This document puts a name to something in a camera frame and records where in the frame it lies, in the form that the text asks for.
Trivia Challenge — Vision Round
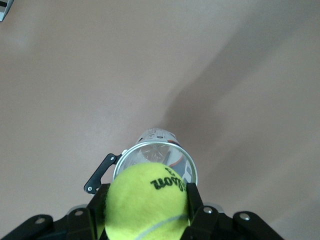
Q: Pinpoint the clear labelled tennis ball can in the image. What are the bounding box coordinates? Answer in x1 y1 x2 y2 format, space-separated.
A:
112 126 199 187

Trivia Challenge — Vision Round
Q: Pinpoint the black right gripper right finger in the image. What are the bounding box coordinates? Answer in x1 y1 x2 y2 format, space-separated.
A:
183 183 286 240

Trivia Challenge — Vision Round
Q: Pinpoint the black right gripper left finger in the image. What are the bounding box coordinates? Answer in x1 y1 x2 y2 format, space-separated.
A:
0 183 111 240

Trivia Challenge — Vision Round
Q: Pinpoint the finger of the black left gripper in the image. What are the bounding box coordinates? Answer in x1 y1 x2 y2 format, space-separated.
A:
83 149 128 195

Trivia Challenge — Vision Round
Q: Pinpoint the white table edge rail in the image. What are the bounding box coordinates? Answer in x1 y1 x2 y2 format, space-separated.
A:
0 0 15 22

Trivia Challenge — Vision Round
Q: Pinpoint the yellow tennis ball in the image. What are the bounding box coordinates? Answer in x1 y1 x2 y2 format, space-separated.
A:
103 162 191 240

